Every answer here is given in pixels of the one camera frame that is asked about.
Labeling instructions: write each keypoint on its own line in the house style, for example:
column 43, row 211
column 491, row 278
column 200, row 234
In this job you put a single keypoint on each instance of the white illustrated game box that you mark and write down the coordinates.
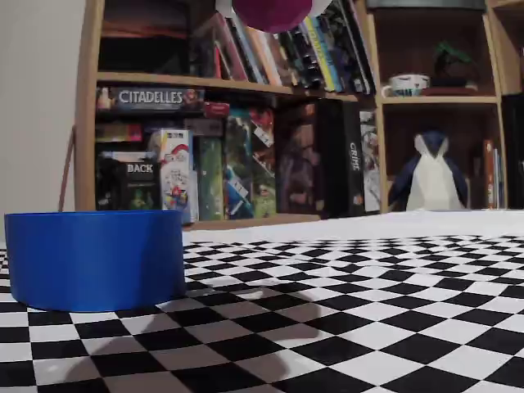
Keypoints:
column 370, row 163

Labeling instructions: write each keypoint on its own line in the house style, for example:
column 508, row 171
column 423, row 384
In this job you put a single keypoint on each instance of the blue round box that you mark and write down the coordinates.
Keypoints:
column 94, row 262

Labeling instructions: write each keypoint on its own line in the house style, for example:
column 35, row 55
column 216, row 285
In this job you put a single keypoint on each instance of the black Crime game box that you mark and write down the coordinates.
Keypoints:
column 352, row 163

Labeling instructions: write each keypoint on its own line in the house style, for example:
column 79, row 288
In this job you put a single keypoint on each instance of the pink faceted ball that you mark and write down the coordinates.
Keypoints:
column 270, row 14

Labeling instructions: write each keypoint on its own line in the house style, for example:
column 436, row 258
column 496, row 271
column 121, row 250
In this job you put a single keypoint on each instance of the white colourful game box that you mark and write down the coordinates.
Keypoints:
column 176, row 176

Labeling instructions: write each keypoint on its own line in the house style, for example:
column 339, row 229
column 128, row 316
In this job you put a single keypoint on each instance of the upright orange books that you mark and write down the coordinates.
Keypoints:
column 488, row 176

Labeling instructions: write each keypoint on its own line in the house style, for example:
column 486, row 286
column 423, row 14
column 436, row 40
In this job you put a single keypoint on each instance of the row of leaning books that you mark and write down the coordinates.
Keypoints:
column 319, row 61

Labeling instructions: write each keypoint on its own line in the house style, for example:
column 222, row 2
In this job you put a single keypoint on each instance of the white cup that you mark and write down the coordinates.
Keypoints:
column 409, row 84

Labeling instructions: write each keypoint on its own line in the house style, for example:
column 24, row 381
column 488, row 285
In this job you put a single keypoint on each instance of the dark grey tray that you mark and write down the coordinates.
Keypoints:
column 425, row 4

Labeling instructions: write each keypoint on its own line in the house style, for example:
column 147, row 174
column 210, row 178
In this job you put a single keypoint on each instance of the light wooden bookshelf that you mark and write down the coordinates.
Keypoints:
column 86, row 123

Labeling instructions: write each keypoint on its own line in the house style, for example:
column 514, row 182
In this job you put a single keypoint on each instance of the blue white penguin figure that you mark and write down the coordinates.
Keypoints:
column 434, row 184

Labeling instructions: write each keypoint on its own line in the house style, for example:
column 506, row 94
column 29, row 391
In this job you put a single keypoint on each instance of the small red box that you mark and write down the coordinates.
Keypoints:
column 216, row 109

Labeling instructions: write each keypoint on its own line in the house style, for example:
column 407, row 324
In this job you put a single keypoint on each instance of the Citadelles game box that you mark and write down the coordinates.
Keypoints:
column 149, row 98

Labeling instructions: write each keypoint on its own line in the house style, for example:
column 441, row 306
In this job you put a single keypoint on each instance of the green illustrated game box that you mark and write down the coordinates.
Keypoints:
column 245, row 163

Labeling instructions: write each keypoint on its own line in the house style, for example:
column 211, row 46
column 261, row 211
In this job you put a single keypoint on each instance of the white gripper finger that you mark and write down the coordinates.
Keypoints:
column 321, row 6

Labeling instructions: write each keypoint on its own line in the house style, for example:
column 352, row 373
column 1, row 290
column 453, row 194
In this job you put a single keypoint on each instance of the black cabinet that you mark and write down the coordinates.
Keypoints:
column 513, row 155

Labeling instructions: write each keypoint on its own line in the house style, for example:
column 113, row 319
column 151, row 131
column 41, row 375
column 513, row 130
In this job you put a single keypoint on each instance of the yellow pink flat box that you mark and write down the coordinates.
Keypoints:
column 118, row 133

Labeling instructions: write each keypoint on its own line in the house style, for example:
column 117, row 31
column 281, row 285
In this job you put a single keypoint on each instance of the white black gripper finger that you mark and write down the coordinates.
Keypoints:
column 225, row 6

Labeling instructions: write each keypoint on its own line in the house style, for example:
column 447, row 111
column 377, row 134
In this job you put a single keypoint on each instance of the dark purple game box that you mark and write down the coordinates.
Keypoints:
column 299, row 163

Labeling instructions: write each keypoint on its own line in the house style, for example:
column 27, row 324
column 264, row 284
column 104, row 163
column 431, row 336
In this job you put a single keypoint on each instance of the black Back game box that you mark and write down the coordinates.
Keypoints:
column 139, row 168

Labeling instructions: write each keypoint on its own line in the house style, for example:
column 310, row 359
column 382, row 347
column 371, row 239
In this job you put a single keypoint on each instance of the thin wooden stick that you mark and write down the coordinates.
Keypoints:
column 66, row 172

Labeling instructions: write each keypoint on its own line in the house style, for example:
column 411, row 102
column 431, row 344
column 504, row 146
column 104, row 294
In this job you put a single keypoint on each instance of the green brick bonsai model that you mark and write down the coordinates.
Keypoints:
column 450, row 57

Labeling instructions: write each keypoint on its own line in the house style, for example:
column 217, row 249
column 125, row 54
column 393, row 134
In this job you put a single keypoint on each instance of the black white checkered mat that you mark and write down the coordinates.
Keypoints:
column 368, row 286

